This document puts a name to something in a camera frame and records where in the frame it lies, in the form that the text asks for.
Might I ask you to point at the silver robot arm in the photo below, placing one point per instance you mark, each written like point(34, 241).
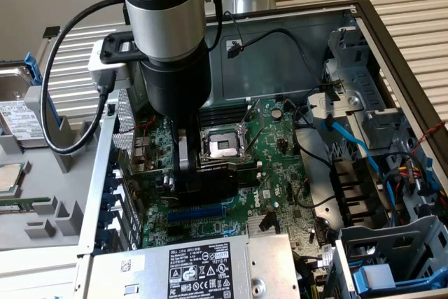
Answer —
point(161, 15)

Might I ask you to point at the CPU socket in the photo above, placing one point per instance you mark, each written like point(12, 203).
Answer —
point(224, 146)

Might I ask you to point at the grey metal disk cage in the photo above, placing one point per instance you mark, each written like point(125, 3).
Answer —
point(385, 239)

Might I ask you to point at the blue card latch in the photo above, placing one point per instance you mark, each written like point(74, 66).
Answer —
point(104, 237)
point(109, 204)
point(112, 181)
point(115, 157)

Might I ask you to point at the silver power supply unit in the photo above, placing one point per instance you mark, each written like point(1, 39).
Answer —
point(140, 278)

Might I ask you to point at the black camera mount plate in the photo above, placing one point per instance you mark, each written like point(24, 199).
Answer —
point(112, 50)

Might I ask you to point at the grey metal drive bracket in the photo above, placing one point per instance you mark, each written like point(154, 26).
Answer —
point(318, 110)

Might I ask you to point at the silver coin battery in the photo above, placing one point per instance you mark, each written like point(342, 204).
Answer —
point(277, 113)

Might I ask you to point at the metal socket cover frame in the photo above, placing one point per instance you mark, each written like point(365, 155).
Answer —
point(250, 112)

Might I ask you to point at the black RAM slot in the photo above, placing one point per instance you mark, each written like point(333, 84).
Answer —
point(250, 167)
point(227, 111)
point(227, 121)
point(227, 107)
point(227, 116)

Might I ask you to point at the silver finned chipset heatsink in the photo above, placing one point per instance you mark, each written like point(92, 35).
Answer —
point(253, 223)

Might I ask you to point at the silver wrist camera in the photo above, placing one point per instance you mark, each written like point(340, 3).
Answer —
point(105, 71)

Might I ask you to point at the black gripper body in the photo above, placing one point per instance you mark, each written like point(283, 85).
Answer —
point(175, 85)

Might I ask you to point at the blue expansion slot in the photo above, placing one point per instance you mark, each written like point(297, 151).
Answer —
point(196, 214)

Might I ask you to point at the thin metal locking lever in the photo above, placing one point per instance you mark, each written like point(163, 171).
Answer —
point(254, 141)

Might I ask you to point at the grey plastic parts rack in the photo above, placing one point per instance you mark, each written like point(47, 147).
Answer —
point(42, 180)

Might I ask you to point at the green Dell motherboard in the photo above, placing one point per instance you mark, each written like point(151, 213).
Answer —
point(273, 159)

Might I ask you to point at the loose green RAM stick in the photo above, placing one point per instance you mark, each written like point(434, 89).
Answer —
point(17, 206)

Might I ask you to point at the grey metal disk bay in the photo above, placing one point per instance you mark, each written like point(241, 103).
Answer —
point(364, 78)

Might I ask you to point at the black table end cap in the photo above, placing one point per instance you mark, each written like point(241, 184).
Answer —
point(52, 32)

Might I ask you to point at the Nvidia Quadro graphics card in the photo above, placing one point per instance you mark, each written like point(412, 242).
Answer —
point(210, 183)

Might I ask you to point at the open grey PC case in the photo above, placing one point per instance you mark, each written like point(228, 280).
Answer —
point(280, 75)

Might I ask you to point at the short black expansion slot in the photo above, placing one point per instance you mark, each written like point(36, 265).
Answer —
point(175, 231)

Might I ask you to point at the loose CPU chip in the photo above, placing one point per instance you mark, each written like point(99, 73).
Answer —
point(8, 176)

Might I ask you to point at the silver rear port block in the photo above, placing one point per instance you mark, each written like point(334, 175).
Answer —
point(140, 164)
point(141, 145)

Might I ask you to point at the hard disk in blue caddy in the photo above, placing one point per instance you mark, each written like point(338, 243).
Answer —
point(14, 117)

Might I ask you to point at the black plastic clip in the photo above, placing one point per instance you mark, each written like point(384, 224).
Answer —
point(269, 220)

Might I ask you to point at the empty blue disk caddy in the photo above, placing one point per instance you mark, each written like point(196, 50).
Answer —
point(374, 276)

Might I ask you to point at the black plastic fan shroud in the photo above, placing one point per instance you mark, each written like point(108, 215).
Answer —
point(350, 187)

